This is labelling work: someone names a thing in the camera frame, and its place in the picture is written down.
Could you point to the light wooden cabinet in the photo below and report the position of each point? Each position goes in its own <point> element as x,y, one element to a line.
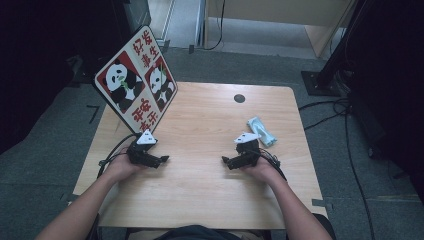
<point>283,10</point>

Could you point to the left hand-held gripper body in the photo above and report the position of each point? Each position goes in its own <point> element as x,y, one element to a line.
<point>141,151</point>

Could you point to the person's dark blue clothing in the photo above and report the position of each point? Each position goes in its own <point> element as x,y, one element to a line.
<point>196,233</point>

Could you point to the person's left hand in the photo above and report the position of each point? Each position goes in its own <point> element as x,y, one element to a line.
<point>121,168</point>

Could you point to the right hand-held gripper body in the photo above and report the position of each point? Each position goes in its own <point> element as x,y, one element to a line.
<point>248,151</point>

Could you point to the panda print sign board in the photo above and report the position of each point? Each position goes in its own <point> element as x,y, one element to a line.
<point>133,80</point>

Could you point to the person's right hand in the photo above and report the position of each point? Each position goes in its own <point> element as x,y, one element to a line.
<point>265,171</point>

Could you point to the light blue textured cloth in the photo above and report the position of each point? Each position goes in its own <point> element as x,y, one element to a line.
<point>261,130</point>

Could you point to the black metal stand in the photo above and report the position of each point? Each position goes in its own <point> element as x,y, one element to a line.
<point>328,71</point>

